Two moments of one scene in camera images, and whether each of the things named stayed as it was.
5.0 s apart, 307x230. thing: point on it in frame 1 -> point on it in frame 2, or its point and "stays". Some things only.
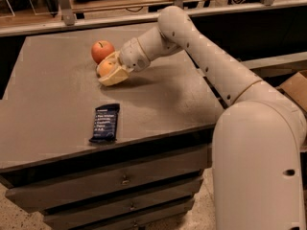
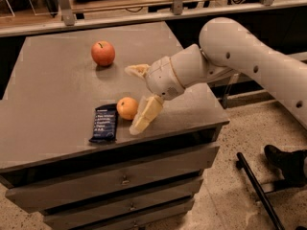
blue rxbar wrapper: [106, 123] stays
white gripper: [132, 56] -> [163, 77]
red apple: [100, 50] stays
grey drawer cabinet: [152, 178] stays
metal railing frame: [69, 21] stays
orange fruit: [105, 68] -> [127, 108]
